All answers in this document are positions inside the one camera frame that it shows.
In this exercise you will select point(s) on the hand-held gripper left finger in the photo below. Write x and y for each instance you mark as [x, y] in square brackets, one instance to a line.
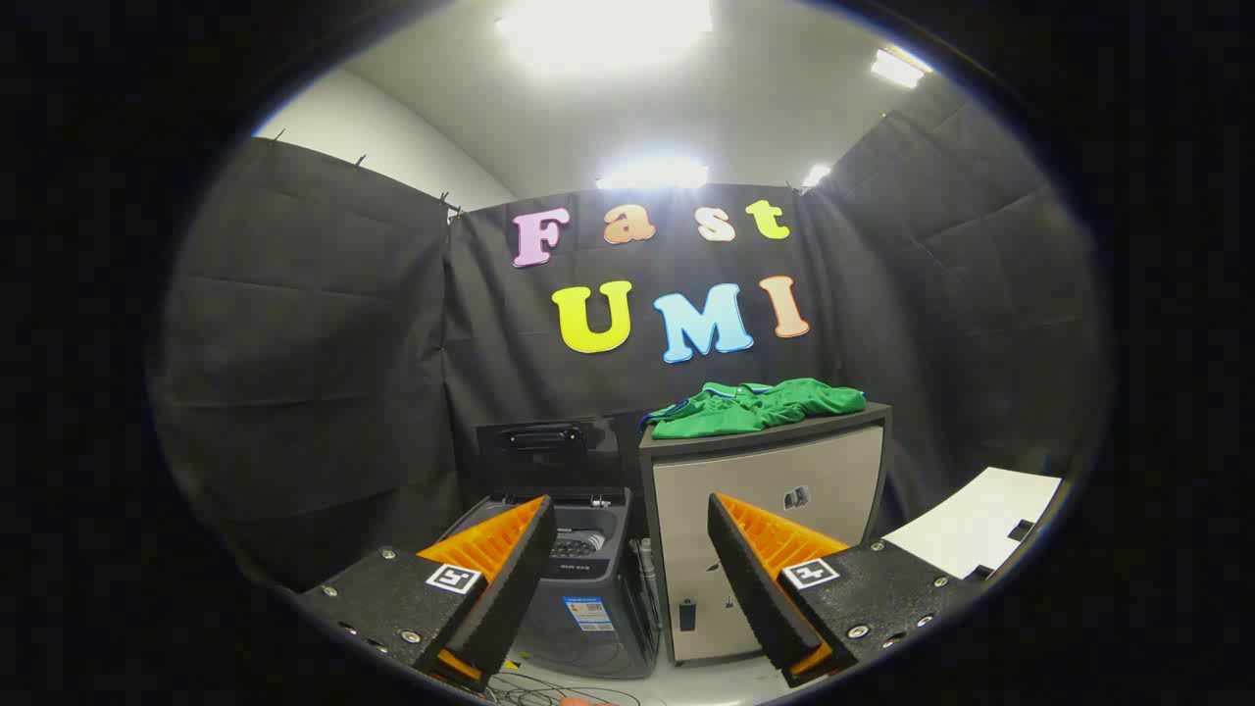
[515, 579]

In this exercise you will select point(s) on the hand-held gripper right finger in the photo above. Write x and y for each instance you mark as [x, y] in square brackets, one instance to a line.
[750, 579]

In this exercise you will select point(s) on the dark grey washing machine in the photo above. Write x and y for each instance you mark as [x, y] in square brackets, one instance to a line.
[588, 588]

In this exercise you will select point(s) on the dark washing machine lid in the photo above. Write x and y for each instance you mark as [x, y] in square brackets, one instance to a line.
[549, 466]

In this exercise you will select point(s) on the green polo shirt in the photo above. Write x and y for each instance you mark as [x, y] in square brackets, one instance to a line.
[755, 407]

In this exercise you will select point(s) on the grey cabinet with dark top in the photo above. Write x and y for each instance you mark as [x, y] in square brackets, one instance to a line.
[745, 471]

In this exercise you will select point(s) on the white flat board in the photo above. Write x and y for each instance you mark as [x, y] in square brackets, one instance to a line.
[971, 520]

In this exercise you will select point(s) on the black backdrop cloth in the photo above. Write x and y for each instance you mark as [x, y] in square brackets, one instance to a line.
[324, 343]

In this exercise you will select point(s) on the small ceiling light panel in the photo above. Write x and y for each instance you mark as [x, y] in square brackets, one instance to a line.
[897, 69]

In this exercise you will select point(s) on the large ceiling light panel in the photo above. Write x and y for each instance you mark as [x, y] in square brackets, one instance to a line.
[603, 29]

